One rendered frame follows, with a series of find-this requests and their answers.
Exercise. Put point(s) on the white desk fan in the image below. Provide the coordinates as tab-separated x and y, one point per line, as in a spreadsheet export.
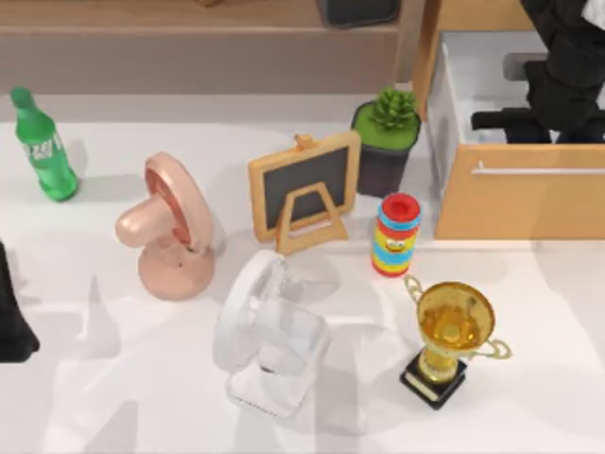
246	312

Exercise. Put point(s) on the grey drawer inside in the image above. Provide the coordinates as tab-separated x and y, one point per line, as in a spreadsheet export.
477	80

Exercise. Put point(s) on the wooden framed blackboard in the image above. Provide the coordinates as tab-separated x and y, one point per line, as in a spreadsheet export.
302	182

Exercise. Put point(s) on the stack of coloured rings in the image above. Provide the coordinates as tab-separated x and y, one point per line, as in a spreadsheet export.
394	236

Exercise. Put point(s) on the pink desk fan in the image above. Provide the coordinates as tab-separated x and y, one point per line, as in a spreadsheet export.
163	246

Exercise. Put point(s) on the dark grey box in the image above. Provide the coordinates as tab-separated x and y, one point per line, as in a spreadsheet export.
357	12

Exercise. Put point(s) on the gold trophy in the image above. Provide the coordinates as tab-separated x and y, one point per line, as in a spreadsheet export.
451	317

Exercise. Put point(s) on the green bottle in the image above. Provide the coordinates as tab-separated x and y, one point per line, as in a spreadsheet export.
46	156

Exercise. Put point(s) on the pale wooden drawer front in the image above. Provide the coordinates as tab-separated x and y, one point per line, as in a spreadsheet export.
520	208

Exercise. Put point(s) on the wooden open shelf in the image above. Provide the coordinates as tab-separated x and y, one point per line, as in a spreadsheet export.
189	52

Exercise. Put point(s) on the pale grey rounded box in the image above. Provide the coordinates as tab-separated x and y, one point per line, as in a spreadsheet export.
515	66

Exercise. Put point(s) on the green plant in black pot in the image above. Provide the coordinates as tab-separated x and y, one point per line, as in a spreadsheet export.
383	156

